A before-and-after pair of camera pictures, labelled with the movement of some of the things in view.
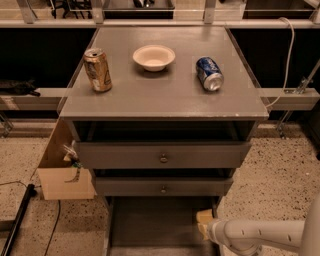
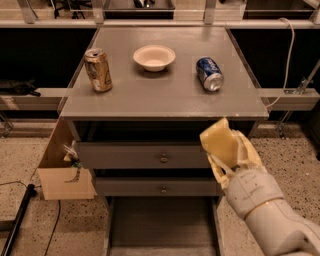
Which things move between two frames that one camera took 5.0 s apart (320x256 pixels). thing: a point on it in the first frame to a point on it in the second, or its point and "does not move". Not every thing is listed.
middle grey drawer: (163, 186) does not move
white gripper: (213, 229) to (255, 191)
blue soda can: (209, 74) does not move
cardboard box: (59, 179) does not move
